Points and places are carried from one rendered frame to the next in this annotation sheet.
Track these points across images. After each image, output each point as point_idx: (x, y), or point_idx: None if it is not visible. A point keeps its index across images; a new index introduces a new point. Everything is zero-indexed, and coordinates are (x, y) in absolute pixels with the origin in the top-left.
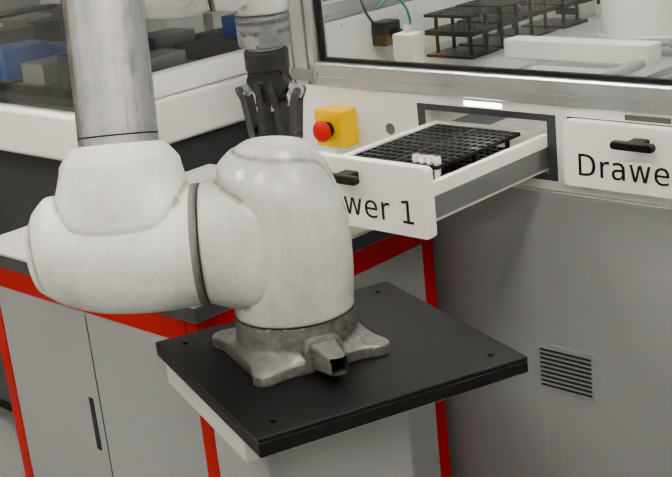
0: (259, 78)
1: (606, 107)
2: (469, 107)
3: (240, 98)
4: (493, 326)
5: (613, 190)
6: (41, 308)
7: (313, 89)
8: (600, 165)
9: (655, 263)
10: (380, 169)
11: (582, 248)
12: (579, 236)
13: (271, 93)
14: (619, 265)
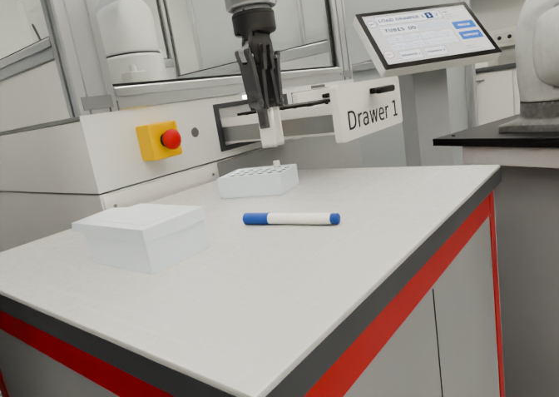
0: (259, 40)
1: (305, 83)
2: (245, 99)
3: (251, 60)
4: None
5: None
6: (385, 364)
7: (114, 116)
8: None
9: (328, 159)
10: (383, 82)
11: (305, 166)
12: (304, 161)
13: (271, 53)
14: (319, 167)
